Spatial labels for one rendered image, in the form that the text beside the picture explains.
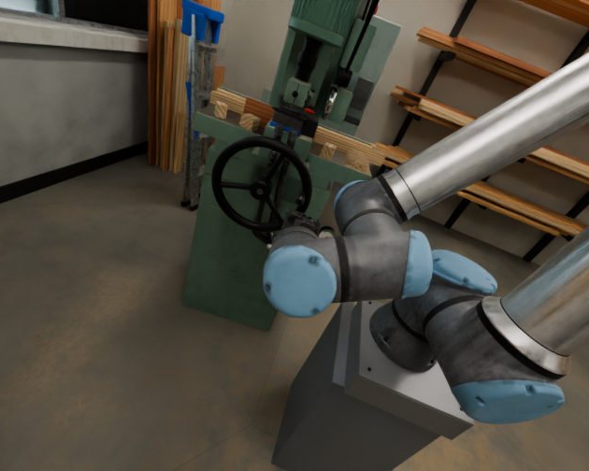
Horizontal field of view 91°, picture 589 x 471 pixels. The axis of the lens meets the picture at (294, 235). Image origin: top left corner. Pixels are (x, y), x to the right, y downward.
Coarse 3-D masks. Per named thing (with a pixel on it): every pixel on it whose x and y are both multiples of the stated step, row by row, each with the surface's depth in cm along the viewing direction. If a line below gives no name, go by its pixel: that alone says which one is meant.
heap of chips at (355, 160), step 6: (354, 150) 102; (348, 156) 98; (354, 156) 97; (360, 156) 97; (348, 162) 96; (354, 162) 95; (360, 162) 96; (366, 162) 97; (354, 168) 95; (360, 168) 96; (366, 168) 96
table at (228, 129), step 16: (208, 112) 93; (208, 128) 92; (224, 128) 92; (240, 128) 91; (320, 144) 106; (256, 160) 86; (320, 160) 94; (336, 160) 97; (336, 176) 96; (352, 176) 96; (368, 176) 95
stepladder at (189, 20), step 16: (192, 16) 146; (208, 16) 146; (192, 32) 150; (208, 32) 161; (192, 48) 153; (208, 48) 159; (192, 64) 157; (208, 64) 169; (192, 80) 161; (208, 80) 174; (192, 96) 165; (208, 96) 173; (192, 112) 169; (192, 128) 174; (192, 144) 179; (208, 144) 195; (192, 160) 184; (192, 176) 189; (192, 192) 195; (192, 208) 201
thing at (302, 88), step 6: (294, 78) 97; (288, 84) 94; (294, 84) 93; (300, 84) 93; (306, 84) 94; (288, 90) 94; (294, 90) 94; (300, 90) 94; (306, 90) 94; (288, 96) 95; (300, 96) 95; (306, 96) 95; (288, 102) 96; (294, 102) 96; (300, 102) 96
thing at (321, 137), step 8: (216, 96) 101; (224, 96) 101; (232, 104) 102; (240, 104) 102; (240, 112) 103; (320, 136) 105; (328, 136) 105; (336, 136) 106; (336, 144) 106; (344, 144) 106; (352, 144) 106; (344, 152) 107; (368, 152) 106; (376, 152) 107; (368, 160) 108; (376, 160) 108
